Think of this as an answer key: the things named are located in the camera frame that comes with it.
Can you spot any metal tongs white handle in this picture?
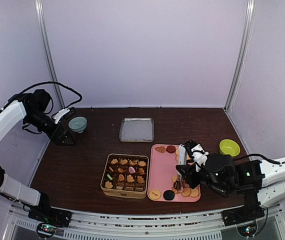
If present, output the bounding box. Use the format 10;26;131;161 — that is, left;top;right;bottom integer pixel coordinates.
172;144;190;195

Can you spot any brown chocolate round cookie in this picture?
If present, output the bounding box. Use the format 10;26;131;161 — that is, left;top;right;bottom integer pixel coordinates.
166;145;176;154

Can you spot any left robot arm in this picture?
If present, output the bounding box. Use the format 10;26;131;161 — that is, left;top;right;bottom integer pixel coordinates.
0;89;76;222

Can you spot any clock face round cookie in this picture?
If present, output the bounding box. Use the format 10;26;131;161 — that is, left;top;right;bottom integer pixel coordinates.
148;189;162;201

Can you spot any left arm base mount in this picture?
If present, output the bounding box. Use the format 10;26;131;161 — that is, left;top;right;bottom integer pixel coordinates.
28;208;72;228

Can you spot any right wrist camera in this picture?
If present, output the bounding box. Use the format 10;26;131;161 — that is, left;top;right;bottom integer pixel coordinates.
184;139;209;172

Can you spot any light blue ceramic bowl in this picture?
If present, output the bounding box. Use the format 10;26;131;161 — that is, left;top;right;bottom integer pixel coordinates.
68;116;88;133

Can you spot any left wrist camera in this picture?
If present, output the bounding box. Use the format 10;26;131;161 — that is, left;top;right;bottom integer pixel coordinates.
52;107;77;125

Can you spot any green plastic bowl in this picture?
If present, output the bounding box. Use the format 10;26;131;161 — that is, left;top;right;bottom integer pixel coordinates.
219;139;241;157

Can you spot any pink round cookie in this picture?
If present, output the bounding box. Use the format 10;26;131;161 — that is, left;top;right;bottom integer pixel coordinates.
128;166;136;174

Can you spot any silver tin lid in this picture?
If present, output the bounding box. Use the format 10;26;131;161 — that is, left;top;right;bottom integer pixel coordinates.
119;117;155;143

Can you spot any pink plastic tray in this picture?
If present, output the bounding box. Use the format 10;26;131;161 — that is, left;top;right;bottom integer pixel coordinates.
147;144;201;203

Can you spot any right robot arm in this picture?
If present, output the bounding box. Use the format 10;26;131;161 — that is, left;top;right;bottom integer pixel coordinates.
175;154;285;221

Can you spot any black sandwich cookie bottom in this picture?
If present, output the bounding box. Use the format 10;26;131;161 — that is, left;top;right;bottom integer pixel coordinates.
163;190;175;201

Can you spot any gold cookie tin box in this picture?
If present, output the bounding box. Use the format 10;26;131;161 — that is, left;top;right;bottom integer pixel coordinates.
100;153;150;199

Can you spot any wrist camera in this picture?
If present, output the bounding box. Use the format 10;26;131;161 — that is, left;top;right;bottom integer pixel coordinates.
52;107;77;125
184;139;209;172

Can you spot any right aluminium frame post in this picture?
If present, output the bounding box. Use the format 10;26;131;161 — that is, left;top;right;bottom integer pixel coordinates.
224;0;256;114

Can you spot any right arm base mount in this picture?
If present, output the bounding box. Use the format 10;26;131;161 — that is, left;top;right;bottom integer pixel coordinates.
221;207;265;226

